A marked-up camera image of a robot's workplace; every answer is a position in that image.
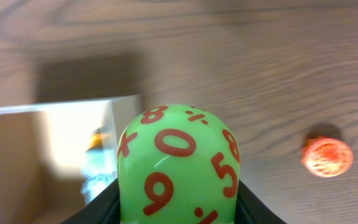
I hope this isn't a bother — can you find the green ball with red numbers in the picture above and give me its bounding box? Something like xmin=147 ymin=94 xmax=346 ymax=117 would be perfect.
xmin=117 ymin=105 xmax=241 ymax=224

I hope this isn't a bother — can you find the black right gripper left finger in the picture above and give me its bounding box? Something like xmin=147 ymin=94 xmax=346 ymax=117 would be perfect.
xmin=61 ymin=179 xmax=121 ymax=224

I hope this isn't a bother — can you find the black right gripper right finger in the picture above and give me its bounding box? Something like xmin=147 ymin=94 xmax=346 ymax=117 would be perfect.
xmin=234 ymin=180 xmax=287 ymax=224

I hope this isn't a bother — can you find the white cardboard box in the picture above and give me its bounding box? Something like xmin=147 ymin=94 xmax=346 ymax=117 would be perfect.
xmin=0 ymin=95 xmax=141 ymax=223

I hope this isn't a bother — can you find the yellow grey toy truck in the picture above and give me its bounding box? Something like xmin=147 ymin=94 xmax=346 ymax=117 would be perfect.
xmin=81 ymin=128 xmax=117 ymax=205

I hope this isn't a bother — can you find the orange plastic cage ball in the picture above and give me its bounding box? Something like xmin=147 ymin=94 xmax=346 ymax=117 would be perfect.
xmin=301 ymin=136 xmax=354 ymax=178

